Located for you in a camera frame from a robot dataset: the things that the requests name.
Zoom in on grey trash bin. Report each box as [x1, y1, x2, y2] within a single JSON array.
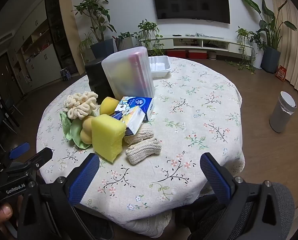
[[269, 91, 297, 133]]

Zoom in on cream chenille scrunchie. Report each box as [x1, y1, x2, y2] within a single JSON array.
[[63, 92, 99, 120]]

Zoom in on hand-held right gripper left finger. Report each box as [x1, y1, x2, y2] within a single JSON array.
[[18, 152, 101, 240]]

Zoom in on trailing pothos plant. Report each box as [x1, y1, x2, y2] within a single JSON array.
[[134, 19, 165, 57]]

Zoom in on yellow rectangular sponge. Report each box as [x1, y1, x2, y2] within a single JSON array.
[[91, 114, 127, 163]]

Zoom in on cream knitted sock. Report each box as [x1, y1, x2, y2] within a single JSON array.
[[125, 139, 162, 165], [124, 126, 154, 144]]

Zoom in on white plastic basket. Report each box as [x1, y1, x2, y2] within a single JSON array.
[[148, 56, 171, 79]]

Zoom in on beige curtain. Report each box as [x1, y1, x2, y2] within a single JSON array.
[[269, 0, 298, 103]]

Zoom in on tan gourd-shaped makeup sponge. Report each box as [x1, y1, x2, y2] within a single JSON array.
[[80, 115, 97, 145]]

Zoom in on translucent plastic container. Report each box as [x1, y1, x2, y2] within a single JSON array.
[[101, 46, 155, 100]]

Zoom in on red printed box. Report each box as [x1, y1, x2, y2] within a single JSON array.
[[275, 65, 288, 82]]

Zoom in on white television cabinet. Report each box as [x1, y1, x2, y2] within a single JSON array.
[[139, 35, 254, 58]]

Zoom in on red storage box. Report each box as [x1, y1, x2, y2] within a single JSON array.
[[167, 50, 187, 58], [188, 50, 208, 59]]

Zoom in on dark dining chair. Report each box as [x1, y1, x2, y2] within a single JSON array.
[[0, 92, 23, 137]]

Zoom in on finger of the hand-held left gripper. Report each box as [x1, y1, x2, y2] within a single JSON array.
[[9, 142, 31, 159], [26, 147, 53, 172]]

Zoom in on wall-mounted television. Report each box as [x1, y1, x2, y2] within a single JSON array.
[[151, 0, 231, 25]]

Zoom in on plant in ribbed grey pot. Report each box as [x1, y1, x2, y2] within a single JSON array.
[[115, 32, 135, 52]]

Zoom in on black cylindrical container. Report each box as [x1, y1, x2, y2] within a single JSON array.
[[85, 58, 112, 105]]

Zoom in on person's left hand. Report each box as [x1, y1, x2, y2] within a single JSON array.
[[0, 195, 23, 233]]

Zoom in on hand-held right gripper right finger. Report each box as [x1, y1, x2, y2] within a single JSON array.
[[199, 152, 283, 240]]

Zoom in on white and yellow tissue pack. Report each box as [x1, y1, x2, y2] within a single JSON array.
[[111, 106, 146, 137]]

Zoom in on blue tissue pack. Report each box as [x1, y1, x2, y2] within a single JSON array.
[[114, 96, 155, 123]]

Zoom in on yellow teardrop makeup sponge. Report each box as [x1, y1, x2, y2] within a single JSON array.
[[100, 97, 120, 115]]

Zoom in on tall plant in dark pot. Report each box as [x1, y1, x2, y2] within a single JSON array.
[[73, 0, 117, 59]]

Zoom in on trailing plant on white stand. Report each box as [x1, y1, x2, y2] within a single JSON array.
[[225, 26, 266, 73]]

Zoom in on dark wooden door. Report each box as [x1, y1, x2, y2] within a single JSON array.
[[0, 52, 23, 100]]

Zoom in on green cloth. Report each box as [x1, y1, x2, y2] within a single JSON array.
[[60, 112, 92, 150]]

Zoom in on floral tablecloth round table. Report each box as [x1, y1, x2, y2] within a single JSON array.
[[36, 56, 246, 238]]

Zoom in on large-leaf plant in dark pot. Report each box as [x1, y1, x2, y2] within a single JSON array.
[[240, 0, 298, 73]]

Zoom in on white wall cabinet unit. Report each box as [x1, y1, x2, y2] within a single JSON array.
[[14, 0, 77, 93]]

